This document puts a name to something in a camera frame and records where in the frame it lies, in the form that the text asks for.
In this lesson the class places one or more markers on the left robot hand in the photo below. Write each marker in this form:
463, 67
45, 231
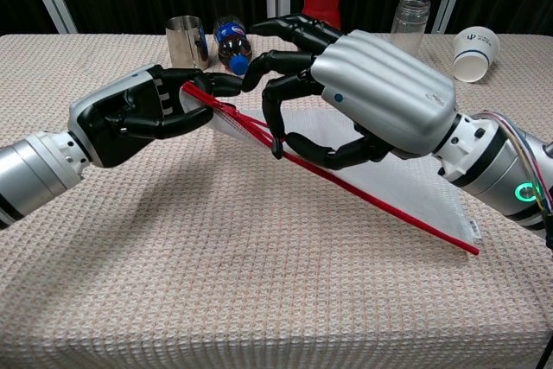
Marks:
129, 110

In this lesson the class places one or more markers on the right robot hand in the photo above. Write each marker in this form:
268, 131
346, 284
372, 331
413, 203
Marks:
384, 92

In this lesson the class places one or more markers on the clear mesh zipper pouch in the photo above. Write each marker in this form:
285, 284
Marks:
389, 187

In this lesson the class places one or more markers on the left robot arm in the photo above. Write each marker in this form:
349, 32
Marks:
34, 174

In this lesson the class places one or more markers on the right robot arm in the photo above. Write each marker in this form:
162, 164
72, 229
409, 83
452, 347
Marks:
497, 161

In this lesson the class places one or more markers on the clear plastic jar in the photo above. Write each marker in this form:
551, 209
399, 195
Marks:
410, 23

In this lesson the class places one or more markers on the stainless steel cup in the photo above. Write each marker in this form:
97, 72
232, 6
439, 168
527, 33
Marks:
183, 42

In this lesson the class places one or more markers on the white paper cup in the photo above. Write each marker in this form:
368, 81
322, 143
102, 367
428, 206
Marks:
474, 58

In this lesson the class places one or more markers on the blue-capped cola bottle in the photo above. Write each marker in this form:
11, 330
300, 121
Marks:
233, 47

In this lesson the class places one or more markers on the beige waffle-weave tablecloth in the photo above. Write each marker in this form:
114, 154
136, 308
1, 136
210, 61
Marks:
173, 256

